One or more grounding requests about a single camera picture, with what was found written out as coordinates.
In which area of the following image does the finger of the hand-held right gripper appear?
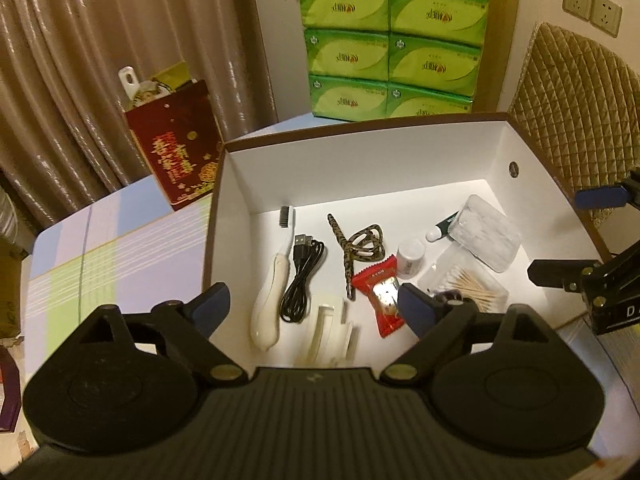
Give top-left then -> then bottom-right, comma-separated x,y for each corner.
574,180 -> 640,211
527,259 -> 608,291

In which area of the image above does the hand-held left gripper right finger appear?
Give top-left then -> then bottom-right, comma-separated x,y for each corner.
381,282 -> 558,387

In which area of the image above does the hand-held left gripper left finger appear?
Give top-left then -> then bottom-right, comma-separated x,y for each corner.
70,282 -> 248,387

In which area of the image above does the dark purple scrunchie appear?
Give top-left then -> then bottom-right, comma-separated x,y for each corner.
430,287 -> 481,311

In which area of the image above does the white pill bottle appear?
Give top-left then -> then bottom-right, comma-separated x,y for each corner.
397,240 -> 427,278

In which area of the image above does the white electric toothbrush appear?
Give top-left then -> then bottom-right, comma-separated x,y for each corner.
250,205 -> 297,352

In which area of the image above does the red snack packet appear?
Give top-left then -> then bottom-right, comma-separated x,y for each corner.
351,255 -> 418,338

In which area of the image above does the bag of cotton swabs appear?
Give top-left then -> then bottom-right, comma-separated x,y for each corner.
417,252 -> 511,313

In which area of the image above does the clear floss pick box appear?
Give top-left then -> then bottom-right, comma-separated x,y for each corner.
447,195 -> 522,273

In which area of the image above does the leopard print hairband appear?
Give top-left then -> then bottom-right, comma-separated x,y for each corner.
327,213 -> 387,301

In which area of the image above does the dark green tube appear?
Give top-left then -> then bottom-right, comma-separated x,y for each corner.
426,212 -> 463,242

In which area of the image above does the cream plastic clip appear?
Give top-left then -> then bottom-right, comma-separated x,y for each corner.
295,292 -> 361,367

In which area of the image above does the black USB cable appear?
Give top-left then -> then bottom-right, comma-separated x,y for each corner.
279,233 -> 326,323

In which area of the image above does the brown cardboard box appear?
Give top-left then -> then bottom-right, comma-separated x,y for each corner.
202,112 -> 613,366

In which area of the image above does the chair with quilted cover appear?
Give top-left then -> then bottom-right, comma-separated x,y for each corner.
507,22 -> 640,241

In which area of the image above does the red gift bag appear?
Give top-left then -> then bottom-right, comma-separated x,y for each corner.
119,62 -> 225,212

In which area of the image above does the stack of green tissue packs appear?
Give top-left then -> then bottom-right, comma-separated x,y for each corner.
297,0 -> 490,122

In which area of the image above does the beige shiny curtain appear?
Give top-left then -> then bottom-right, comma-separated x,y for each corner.
0,0 -> 281,231

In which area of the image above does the wall socket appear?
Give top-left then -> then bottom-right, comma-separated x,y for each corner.
562,0 -> 596,22
590,0 -> 623,38

